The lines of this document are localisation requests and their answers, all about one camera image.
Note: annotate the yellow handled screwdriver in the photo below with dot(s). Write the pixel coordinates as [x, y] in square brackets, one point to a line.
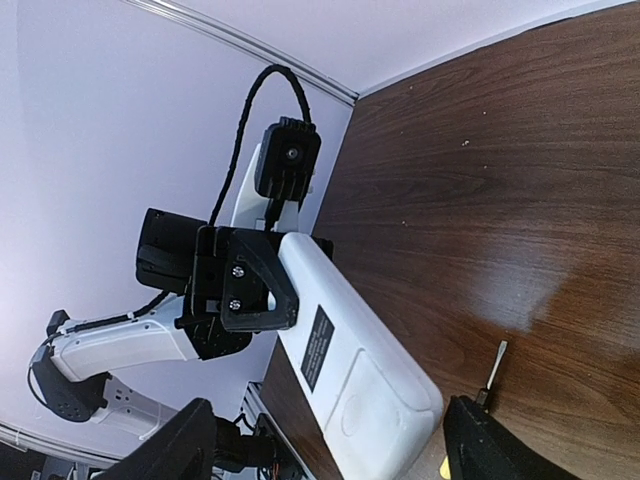
[482, 398]

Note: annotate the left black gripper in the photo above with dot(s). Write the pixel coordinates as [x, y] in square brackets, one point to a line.
[238, 288]

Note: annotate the white remote control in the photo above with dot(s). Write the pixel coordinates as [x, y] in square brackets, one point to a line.
[376, 407]

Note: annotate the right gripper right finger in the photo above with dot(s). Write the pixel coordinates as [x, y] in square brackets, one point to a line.
[480, 447]

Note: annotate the front aluminium rail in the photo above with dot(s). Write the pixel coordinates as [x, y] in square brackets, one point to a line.
[288, 463]

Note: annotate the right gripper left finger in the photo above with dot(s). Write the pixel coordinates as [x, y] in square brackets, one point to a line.
[182, 449]

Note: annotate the left aluminium frame post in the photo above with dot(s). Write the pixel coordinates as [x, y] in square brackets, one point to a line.
[205, 25]

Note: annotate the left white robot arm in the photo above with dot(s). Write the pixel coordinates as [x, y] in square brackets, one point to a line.
[73, 370]

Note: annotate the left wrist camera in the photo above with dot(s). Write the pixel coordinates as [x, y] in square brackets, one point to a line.
[278, 178]

